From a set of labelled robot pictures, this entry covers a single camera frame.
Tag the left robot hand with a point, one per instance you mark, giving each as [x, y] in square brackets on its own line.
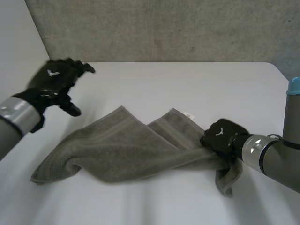
[52, 79]

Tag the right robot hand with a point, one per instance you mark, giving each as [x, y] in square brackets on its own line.
[221, 138]

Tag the grey towel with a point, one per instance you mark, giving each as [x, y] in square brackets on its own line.
[131, 150]

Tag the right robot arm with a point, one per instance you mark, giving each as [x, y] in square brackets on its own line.
[276, 150]

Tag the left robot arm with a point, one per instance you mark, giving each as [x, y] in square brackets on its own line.
[16, 119]

